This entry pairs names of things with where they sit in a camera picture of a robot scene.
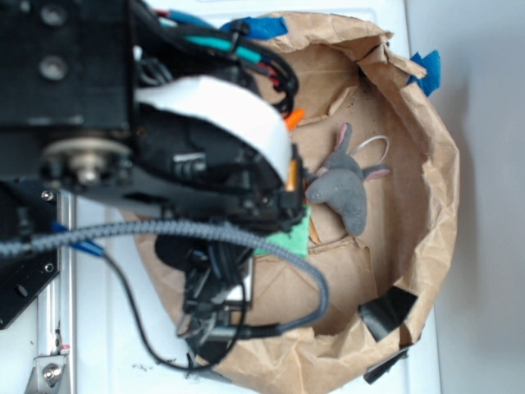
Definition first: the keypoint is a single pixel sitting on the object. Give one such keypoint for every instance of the grey plush mouse toy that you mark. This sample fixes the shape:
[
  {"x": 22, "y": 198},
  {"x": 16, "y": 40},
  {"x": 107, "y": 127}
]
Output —
[{"x": 339, "y": 183}]

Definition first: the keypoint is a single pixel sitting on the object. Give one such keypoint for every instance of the green rectangular block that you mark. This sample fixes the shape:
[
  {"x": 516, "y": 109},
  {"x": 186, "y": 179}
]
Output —
[{"x": 296, "y": 240}]

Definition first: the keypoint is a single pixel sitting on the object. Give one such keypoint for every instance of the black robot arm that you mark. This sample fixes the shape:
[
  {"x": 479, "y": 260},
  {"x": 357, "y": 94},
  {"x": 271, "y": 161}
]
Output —
[{"x": 152, "y": 112}]

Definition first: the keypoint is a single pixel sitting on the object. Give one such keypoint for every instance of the white tape band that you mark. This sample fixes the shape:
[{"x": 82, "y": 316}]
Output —
[{"x": 234, "y": 109}]

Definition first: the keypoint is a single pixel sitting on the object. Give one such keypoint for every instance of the aluminium extrusion rail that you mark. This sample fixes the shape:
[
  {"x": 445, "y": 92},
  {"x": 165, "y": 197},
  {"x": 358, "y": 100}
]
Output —
[{"x": 56, "y": 313}]

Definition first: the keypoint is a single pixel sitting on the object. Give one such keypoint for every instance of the black tape lower right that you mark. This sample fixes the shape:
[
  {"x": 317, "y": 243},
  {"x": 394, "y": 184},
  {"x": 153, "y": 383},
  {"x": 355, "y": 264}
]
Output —
[{"x": 386, "y": 313}]

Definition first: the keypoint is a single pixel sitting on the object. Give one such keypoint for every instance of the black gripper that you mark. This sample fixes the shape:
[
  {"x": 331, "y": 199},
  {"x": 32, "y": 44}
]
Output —
[{"x": 248, "y": 195}]

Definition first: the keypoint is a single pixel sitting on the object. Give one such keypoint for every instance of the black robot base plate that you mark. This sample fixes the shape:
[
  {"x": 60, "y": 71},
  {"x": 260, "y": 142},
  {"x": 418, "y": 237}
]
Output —
[{"x": 20, "y": 283}]

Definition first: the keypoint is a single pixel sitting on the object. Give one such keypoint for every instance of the brown spiral seashell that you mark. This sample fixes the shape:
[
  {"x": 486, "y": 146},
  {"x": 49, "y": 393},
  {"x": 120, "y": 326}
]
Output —
[{"x": 313, "y": 235}]

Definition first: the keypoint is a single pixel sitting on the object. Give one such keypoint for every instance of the blue tape top piece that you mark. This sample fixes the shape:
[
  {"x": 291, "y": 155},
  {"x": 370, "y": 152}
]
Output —
[{"x": 261, "y": 28}]

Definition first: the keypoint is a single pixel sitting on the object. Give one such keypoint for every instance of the metal corner bracket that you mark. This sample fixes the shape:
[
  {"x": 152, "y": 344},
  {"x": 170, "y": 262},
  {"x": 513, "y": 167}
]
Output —
[{"x": 49, "y": 375}]

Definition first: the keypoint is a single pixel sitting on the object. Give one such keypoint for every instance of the blue tape right piece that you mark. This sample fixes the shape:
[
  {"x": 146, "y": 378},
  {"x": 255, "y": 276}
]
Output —
[{"x": 432, "y": 64}]

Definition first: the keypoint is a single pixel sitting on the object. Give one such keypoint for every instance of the blue tape piece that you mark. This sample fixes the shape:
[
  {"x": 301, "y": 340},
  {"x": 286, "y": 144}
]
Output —
[
  {"x": 432, "y": 64},
  {"x": 261, "y": 28}
]

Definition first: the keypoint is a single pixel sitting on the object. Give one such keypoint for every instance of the brown paper bag bowl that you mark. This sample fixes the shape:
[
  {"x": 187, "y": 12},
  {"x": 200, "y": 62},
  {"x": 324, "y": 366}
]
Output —
[{"x": 348, "y": 73}]

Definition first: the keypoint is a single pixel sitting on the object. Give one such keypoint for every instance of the orange toy carrot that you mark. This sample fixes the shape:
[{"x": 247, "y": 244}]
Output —
[{"x": 293, "y": 119}]

